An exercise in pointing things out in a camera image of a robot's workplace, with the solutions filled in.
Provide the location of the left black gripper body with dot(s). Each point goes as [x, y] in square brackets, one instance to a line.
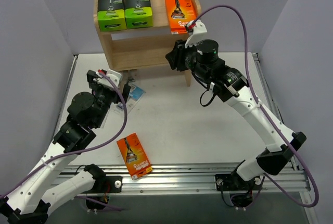
[114, 95]

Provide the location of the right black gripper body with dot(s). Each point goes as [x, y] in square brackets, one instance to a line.
[178, 59]

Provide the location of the orange Fusion box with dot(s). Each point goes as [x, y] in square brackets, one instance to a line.
[134, 156]
[179, 14]

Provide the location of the green black razor box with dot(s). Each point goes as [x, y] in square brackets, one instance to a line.
[111, 15]
[138, 14]

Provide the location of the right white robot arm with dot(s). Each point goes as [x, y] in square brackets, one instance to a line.
[231, 86]

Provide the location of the second left white arm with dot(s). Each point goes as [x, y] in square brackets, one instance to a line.
[87, 112]

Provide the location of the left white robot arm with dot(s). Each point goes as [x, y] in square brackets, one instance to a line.
[34, 198]

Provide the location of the blue razor blister under shelf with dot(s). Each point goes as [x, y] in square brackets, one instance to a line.
[129, 75]

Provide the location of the blue razor blister middle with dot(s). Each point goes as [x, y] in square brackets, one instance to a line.
[135, 94]

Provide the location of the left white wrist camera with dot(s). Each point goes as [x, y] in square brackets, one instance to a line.
[114, 76]

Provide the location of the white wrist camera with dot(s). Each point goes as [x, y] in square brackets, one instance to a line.
[114, 76]
[196, 30]

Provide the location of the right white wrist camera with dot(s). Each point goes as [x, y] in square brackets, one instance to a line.
[196, 30]

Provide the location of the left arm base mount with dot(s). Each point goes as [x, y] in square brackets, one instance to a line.
[109, 182]

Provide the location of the aluminium frame rail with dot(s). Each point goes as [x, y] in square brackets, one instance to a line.
[198, 179]

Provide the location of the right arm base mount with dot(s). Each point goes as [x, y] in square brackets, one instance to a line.
[228, 182]

